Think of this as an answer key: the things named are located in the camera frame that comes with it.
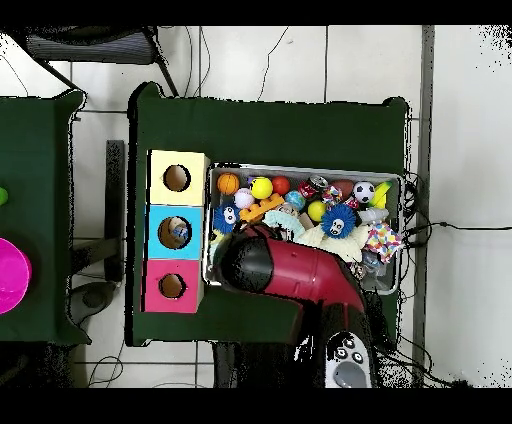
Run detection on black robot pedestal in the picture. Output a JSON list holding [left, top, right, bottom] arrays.
[[212, 342, 298, 388]]

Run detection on orange building block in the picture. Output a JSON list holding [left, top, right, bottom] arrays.
[[238, 192, 286, 224]]

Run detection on crushed clear plastic bottle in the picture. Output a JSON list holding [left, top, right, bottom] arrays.
[[167, 220, 192, 246]]

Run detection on grey oval stand base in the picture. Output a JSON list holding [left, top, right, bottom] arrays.
[[69, 280, 118, 326]]

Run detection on shallow silver mesh bin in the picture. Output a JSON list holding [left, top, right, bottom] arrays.
[[201, 161, 405, 297]]

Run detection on blue spiky toy small eyes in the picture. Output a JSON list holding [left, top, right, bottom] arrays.
[[320, 203, 357, 240]]

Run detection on grey floor cable cover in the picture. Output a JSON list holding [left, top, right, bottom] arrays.
[[411, 25, 436, 388]]

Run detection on dark green table cloth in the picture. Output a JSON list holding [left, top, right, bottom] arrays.
[[0, 89, 91, 347], [125, 81, 411, 348]]

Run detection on blue spiky toy big eyes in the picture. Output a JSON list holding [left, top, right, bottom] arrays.
[[211, 201, 242, 236]]

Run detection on small orange basketball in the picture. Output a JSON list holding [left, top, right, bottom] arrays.
[[216, 172, 241, 196]]

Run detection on pink round bowl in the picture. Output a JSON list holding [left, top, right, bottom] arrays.
[[0, 237, 33, 315]]

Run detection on yellow smiley ball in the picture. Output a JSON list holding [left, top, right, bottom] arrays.
[[250, 176, 274, 200]]

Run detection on wooden box with three holes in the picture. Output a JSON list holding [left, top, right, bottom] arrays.
[[139, 149, 212, 315]]

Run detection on black cable with plug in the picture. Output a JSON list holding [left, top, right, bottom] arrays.
[[403, 220, 512, 233]]

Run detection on cream waffle cloth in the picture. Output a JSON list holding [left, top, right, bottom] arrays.
[[295, 225, 371, 263]]

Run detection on small soccer ball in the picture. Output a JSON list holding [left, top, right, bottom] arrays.
[[352, 180, 376, 204]]

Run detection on mint green waffle cloth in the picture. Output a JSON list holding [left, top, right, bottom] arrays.
[[208, 209, 307, 265]]

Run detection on black flat panel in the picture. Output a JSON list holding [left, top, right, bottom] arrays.
[[104, 139, 126, 283]]

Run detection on grey crushed bottle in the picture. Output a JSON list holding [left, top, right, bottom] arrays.
[[356, 206, 390, 225]]

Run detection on polka dot cloth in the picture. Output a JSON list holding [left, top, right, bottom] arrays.
[[364, 221, 403, 263]]

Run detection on black chair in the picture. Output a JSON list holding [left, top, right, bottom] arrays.
[[7, 25, 181, 98]]

